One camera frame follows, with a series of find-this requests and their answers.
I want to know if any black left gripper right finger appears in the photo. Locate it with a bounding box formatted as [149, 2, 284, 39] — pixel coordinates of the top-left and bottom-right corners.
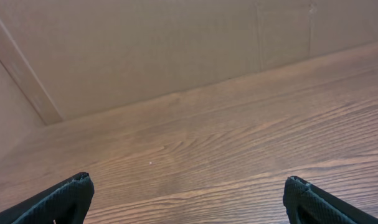
[283, 176, 378, 224]

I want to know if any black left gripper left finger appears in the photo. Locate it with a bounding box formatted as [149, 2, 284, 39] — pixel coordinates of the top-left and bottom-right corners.
[0, 172, 95, 224]

